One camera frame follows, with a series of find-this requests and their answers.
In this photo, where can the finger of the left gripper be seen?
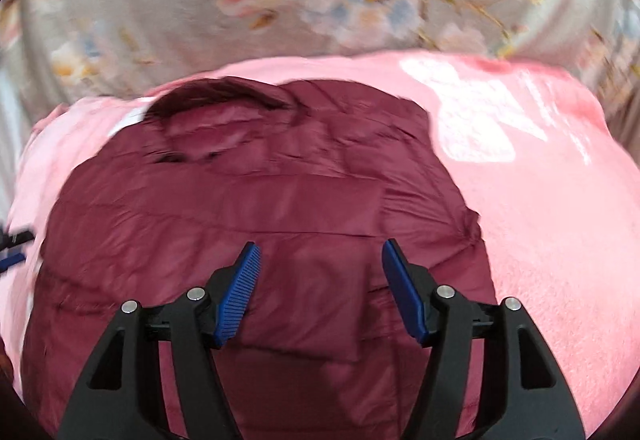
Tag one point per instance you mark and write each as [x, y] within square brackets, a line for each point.
[17, 239]
[6, 262]

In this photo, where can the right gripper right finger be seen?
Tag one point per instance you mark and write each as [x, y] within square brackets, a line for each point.
[523, 393]

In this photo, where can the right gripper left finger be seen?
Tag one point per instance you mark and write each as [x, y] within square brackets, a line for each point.
[152, 374]

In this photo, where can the maroon puffer jacket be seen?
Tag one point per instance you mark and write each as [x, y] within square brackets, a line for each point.
[319, 174]

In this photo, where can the grey floral bed sheet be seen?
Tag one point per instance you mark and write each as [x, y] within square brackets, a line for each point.
[56, 51]

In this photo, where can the pink fleece blanket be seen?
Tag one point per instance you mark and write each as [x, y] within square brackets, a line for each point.
[556, 197]

